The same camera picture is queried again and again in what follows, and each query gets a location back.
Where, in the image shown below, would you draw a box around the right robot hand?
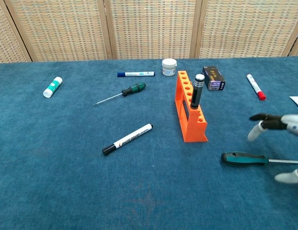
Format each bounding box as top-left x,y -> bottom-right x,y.
247,113 -> 298,184

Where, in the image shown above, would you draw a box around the teal black large screwdriver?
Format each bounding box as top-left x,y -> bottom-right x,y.
220,151 -> 298,166

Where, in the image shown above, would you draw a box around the silver black precision screwdriver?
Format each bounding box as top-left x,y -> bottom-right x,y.
190,73 -> 206,110

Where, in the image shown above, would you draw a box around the orange tool rack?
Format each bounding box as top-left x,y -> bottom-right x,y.
175,70 -> 209,143

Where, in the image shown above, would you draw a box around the red cap marker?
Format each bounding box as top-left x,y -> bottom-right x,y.
246,73 -> 267,101

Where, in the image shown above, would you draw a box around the black purple small box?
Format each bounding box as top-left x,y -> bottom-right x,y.
202,66 -> 226,92

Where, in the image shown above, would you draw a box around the white round jar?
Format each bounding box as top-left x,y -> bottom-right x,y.
162,58 -> 178,77

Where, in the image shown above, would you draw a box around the green black small screwdriver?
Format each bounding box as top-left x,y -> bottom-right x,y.
93,82 -> 147,106

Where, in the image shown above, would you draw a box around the blue cap whiteboard marker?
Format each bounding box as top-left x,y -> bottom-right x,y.
117,70 -> 156,78

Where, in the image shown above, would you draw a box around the black cap whiteboard marker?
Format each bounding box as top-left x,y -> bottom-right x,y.
102,123 -> 154,156

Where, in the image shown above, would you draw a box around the woven wicker folding screen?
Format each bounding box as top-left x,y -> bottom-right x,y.
0,0 -> 298,64

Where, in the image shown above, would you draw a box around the blue carpet table cover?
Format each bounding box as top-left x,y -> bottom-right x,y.
0,56 -> 298,230

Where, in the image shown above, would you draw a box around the white green glue stick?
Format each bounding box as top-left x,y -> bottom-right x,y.
43,76 -> 63,98

